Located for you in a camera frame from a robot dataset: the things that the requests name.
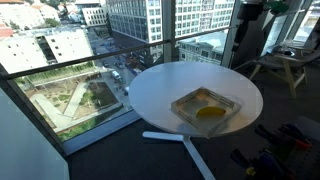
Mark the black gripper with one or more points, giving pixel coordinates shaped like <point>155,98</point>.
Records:
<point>248,11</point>

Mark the yellow banana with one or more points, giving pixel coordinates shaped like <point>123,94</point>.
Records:
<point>210,112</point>

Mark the clear square glass tray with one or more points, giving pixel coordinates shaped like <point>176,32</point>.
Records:
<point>186,110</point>

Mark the dark window mullion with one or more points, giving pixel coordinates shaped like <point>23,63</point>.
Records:
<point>169,30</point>

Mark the round white table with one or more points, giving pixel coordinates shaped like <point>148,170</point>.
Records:
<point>160,90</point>

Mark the black tool board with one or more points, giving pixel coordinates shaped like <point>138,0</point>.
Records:
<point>306,160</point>

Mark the dark horizontal window rail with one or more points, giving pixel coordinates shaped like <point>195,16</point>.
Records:
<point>83,60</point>

